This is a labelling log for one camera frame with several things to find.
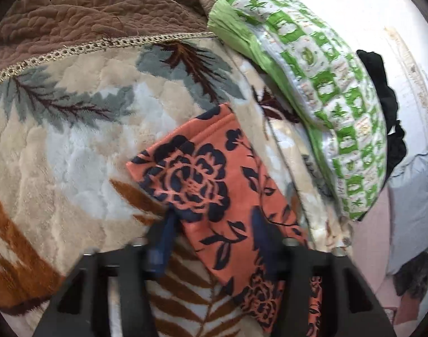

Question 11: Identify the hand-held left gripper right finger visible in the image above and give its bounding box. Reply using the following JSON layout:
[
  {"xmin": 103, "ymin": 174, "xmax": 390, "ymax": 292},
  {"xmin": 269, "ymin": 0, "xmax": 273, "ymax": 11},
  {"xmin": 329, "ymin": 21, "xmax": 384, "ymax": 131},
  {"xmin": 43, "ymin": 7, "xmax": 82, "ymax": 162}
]
[{"xmin": 252, "ymin": 208, "xmax": 397, "ymax": 337}]

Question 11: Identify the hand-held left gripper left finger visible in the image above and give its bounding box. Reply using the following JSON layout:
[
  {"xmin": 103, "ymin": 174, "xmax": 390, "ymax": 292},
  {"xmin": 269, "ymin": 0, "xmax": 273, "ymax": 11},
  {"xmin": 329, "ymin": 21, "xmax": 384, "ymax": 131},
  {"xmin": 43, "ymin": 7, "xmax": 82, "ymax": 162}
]
[{"xmin": 32, "ymin": 214, "xmax": 181, "ymax": 337}]

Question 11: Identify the orange floral cloth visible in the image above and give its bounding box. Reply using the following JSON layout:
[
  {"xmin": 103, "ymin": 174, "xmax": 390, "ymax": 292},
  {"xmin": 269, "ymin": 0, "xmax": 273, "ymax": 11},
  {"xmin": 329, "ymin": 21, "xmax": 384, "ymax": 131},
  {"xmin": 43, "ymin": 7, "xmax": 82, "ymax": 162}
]
[{"xmin": 126, "ymin": 103, "xmax": 323, "ymax": 337}]

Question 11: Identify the pink headboard cushion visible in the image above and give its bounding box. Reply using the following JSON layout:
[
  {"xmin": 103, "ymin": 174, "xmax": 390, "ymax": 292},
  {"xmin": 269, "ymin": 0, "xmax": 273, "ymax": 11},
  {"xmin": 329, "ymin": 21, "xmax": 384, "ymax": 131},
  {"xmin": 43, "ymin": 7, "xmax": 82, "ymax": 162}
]
[{"xmin": 351, "ymin": 186, "xmax": 425, "ymax": 327}]

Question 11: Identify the leaf print plush blanket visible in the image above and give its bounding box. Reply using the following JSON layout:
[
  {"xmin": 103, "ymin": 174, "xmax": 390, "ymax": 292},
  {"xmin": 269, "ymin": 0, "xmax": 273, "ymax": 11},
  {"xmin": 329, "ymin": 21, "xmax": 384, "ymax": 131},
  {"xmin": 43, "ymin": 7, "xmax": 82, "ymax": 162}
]
[{"xmin": 0, "ymin": 37, "xmax": 355, "ymax": 337}]

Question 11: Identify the grey pillow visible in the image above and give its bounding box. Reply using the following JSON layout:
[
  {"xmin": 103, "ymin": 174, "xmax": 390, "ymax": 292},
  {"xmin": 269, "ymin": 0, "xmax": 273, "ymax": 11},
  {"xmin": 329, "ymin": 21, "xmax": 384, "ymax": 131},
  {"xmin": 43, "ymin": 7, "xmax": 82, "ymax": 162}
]
[{"xmin": 386, "ymin": 151, "xmax": 428, "ymax": 276}]

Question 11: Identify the dark fuzzy cloth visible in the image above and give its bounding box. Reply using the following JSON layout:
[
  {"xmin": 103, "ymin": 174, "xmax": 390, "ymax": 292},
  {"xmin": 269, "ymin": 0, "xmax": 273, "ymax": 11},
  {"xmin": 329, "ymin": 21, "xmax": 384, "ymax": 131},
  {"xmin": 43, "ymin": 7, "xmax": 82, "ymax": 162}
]
[{"xmin": 393, "ymin": 251, "xmax": 428, "ymax": 297}]

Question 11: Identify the green white patterned pillow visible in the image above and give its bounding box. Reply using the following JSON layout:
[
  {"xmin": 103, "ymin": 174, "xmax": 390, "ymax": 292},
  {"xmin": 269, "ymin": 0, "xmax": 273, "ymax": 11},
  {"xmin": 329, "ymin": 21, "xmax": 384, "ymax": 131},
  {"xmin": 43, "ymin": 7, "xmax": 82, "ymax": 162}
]
[{"xmin": 207, "ymin": 0, "xmax": 388, "ymax": 222}]

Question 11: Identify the black cloth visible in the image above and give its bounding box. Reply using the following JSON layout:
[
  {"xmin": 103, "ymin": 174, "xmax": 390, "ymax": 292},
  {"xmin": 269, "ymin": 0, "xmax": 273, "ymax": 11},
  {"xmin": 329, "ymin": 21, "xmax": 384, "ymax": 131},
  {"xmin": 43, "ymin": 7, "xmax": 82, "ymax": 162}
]
[{"xmin": 356, "ymin": 49, "xmax": 407, "ymax": 179}]

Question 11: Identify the brown quilted blanket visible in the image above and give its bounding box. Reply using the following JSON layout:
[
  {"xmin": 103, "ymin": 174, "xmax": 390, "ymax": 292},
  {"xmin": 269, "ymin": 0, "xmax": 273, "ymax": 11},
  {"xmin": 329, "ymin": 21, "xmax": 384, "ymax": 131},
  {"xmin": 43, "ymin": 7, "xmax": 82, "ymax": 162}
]
[{"xmin": 0, "ymin": 0, "xmax": 218, "ymax": 85}]

